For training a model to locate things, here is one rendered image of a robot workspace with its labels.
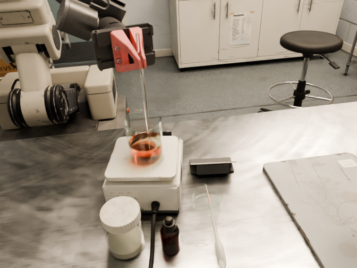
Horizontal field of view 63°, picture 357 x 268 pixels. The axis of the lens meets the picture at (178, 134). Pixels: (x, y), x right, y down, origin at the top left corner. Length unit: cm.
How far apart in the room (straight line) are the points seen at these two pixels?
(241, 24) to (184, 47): 60
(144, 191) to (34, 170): 30
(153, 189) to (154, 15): 307
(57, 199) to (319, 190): 49
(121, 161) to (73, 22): 25
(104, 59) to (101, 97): 102
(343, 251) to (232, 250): 16
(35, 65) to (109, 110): 43
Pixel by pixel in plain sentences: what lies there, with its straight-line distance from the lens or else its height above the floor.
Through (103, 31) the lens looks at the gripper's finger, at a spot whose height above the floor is 104.
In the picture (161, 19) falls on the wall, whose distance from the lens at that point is 349.
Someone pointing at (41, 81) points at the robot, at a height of 69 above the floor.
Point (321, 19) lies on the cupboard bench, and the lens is 344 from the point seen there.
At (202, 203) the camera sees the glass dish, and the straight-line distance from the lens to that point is 55.
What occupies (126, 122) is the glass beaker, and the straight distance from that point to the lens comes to 49.
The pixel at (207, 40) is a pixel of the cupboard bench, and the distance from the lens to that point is 301.
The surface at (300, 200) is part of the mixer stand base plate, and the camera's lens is 58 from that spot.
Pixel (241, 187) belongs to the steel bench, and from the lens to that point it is 59.
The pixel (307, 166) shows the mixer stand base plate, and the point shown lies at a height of 76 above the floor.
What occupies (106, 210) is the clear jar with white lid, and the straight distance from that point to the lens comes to 46.
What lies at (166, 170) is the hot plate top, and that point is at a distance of 49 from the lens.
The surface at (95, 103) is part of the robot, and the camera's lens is 156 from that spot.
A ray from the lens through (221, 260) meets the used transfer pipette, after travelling 47.
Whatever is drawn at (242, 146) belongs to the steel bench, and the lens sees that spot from 69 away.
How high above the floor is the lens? 116
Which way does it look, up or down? 34 degrees down
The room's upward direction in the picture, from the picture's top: 3 degrees counter-clockwise
